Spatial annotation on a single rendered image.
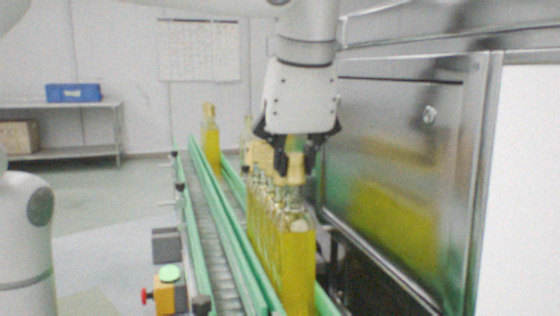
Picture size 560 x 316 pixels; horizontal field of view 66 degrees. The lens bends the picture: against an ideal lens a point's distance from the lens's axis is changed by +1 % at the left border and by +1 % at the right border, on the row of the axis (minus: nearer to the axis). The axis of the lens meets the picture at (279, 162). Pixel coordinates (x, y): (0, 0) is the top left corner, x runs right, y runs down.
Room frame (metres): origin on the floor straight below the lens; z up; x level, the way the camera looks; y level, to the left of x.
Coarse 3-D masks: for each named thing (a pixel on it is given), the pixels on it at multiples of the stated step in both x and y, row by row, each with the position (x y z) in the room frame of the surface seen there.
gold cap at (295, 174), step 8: (296, 152) 0.64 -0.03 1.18; (288, 160) 0.61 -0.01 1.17; (296, 160) 0.61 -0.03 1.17; (304, 160) 0.62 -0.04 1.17; (288, 168) 0.61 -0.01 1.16; (296, 168) 0.61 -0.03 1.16; (304, 168) 0.62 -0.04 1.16; (288, 176) 0.61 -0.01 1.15; (296, 176) 0.61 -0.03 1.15; (304, 176) 0.62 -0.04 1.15; (288, 184) 0.61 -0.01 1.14; (296, 184) 0.61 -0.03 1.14
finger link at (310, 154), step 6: (324, 138) 0.62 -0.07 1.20; (306, 144) 0.63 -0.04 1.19; (306, 150) 0.62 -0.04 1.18; (312, 150) 0.62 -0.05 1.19; (306, 156) 0.62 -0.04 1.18; (312, 156) 0.61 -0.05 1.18; (306, 162) 0.62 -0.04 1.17; (312, 162) 0.61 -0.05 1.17; (306, 168) 0.62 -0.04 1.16; (312, 168) 0.62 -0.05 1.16
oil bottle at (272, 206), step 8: (272, 200) 0.67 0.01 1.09; (280, 200) 0.67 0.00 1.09; (264, 208) 0.69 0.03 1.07; (272, 208) 0.66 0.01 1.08; (280, 208) 0.65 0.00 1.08; (264, 216) 0.69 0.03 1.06; (272, 216) 0.65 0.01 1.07; (264, 224) 0.69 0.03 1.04; (272, 224) 0.65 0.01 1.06; (264, 232) 0.69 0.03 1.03; (272, 232) 0.65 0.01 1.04; (264, 240) 0.69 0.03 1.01; (272, 240) 0.65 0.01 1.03; (264, 248) 0.69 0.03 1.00; (272, 248) 0.65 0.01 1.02; (264, 256) 0.69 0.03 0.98; (272, 256) 0.65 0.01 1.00; (264, 264) 0.69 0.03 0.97; (272, 264) 0.65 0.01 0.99; (272, 272) 0.65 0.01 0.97; (272, 280) 0.65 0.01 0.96
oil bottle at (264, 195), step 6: (264, 192) 0.72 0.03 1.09; (270, 192) 0.72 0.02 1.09; (258, 198) 0.74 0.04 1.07; (264, 198) 0.71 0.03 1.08; (270, 198) 0.71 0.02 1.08; (258, 204) 0.74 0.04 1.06; (264, 204) 0.71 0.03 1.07; (258, 210) 0.74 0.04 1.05; (258, 216) 0.74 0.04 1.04; (258, 222) 0.74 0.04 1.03; (258, 228) 0.74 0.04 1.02; (258, 234) 0.74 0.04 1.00; (258, 240) 0.74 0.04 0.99; (258, 246) 0.74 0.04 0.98; (258, 252) 0.74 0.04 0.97; (258, 258) 0.74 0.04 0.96
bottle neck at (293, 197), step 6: (288, 186) 0.61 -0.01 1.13; (294, 186) 0.61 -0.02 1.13; (300, 186) 0.61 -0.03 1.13; (288, 192) 0.61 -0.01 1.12; (294, 192) 0.61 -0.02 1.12; (300, 192) 0.61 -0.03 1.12; (288, 198) 0.61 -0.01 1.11; (294, 198) 0.61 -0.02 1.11; (300, 198) 0.61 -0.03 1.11; (288, 204) 0.61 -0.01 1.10; (294, 204) 0.61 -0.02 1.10; (300, 204) 0.61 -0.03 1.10; (288, 210) 0.61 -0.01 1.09; (294, 210) 0.61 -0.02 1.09; (300, 210) 0.61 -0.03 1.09
